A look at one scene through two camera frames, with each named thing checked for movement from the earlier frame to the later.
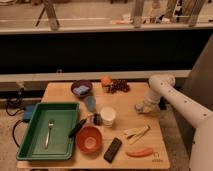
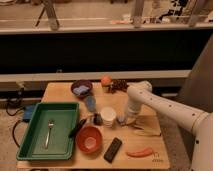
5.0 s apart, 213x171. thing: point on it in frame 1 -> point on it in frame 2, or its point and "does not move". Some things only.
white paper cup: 108,115 does not move
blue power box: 28,111 does not move
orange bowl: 89,139 does not move
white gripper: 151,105 -> 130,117
